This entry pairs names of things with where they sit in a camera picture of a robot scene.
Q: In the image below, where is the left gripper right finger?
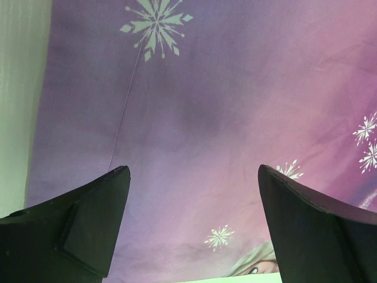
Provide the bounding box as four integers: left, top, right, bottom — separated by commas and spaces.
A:
258, 164, 376, 283

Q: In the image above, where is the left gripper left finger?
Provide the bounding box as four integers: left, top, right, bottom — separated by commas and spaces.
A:
1, 166, 130, 279

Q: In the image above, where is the purple Frozen placemat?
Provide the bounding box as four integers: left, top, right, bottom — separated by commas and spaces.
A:
27, 1, 376, 282

